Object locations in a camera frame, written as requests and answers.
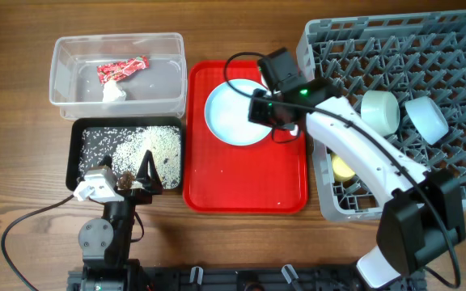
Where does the grey dishwasher rack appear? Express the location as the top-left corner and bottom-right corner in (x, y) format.
(296, 10), (466, 209)

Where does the white napkin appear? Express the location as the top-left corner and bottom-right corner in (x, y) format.
(103, 80), (127, 103)

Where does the black plastic tray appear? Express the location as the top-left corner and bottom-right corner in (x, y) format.
(66, 116), (184, 191)

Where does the large light blue plate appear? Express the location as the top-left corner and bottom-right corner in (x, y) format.
(204, 82), (271, 146)

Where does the yellow plastic cup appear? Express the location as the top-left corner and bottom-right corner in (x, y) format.
(331, 154), (355, 182)

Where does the rice and brown food waste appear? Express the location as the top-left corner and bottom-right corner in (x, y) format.
(78, 125), (182, 190)

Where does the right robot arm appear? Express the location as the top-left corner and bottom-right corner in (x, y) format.
(248, 79), (466, 289)

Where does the red serving tray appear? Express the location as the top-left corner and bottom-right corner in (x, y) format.
(183, 61), (308, 214)

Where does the small light blue bowl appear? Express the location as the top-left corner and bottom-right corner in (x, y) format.
(405, 96), (449, 145)

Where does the white plastic fork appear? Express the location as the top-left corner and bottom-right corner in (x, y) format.
(290, 125), (299, 136)

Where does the red snack wrapper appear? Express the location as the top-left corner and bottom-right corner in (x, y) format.
(96, 56), (150, 85)

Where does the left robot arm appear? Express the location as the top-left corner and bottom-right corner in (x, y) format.
(67, 150), (163, 291)

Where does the clear plastic bin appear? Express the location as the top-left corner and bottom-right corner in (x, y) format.
(49, 32), (188, 120)

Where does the mint green bowl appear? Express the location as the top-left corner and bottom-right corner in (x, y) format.
(360, 91), (400, 137)

